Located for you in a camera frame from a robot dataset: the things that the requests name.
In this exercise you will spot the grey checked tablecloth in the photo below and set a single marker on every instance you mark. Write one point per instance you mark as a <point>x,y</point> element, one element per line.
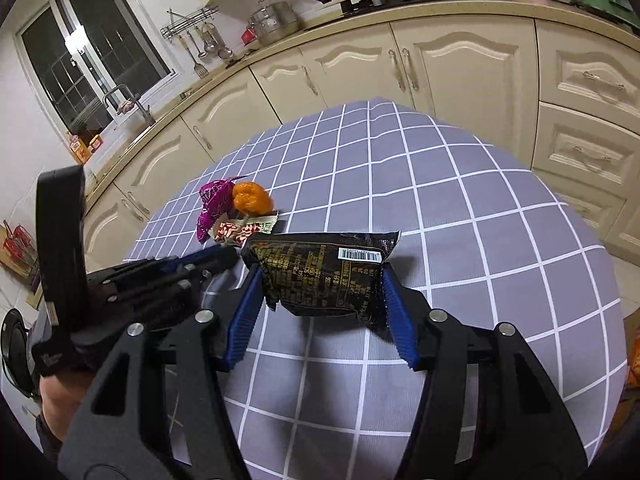
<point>450,260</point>

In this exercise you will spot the purple foil wrapper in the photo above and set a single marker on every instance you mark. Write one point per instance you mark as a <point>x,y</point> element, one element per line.
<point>217,197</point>

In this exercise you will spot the cream cabinet door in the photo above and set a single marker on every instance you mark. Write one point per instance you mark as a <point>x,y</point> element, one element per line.
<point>631,225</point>
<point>110,225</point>
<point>345,75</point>
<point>160,165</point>
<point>225,110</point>
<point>285,90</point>
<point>465,85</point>

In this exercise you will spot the steel stock pot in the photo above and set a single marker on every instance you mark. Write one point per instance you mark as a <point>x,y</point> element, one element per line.
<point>275,25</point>

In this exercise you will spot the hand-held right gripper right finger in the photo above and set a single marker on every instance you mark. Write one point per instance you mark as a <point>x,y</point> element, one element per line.
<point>400,322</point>

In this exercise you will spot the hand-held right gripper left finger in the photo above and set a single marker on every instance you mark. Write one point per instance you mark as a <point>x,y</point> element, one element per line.
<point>242,322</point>

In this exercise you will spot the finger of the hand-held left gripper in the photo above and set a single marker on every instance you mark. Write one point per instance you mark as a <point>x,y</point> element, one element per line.
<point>155,297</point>
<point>215,259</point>

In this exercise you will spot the orange snack bag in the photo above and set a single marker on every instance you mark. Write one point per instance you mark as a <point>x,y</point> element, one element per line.
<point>634,357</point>

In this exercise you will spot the metal sink faucet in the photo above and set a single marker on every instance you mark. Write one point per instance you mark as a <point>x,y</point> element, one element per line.
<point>145,110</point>

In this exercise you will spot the red patterned box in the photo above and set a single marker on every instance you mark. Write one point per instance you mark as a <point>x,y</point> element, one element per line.
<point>80,147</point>

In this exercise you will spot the black round appliance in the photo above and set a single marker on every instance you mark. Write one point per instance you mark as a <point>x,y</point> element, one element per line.
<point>15,360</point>

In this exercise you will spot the metal utensil rack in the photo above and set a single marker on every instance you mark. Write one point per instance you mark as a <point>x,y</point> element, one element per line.
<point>190,19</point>

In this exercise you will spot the black snack packet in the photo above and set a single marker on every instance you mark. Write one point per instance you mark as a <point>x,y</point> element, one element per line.
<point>320,280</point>

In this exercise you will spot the red white candy wrapper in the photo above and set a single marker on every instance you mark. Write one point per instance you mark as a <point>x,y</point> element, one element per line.
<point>257,224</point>
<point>225,232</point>

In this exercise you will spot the small red container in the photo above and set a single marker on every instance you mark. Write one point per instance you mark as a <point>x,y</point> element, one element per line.
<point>248,36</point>

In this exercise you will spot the cream cabinet drawer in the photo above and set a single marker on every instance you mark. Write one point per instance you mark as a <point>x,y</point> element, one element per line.
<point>575,205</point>
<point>580,142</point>
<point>590,70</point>

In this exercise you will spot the metal slotted spatula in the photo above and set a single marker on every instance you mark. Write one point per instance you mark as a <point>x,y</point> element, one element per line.
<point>200,69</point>

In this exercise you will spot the person's left forearm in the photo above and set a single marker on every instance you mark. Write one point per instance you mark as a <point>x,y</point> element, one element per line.
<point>47,442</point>

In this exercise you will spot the metal ladle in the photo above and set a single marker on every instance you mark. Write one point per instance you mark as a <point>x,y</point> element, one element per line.
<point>222,51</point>

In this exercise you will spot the kitchen window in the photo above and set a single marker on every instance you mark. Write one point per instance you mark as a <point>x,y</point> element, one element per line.
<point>90,60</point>

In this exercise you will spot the person's left hand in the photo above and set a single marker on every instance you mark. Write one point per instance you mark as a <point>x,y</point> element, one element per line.
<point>60,400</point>

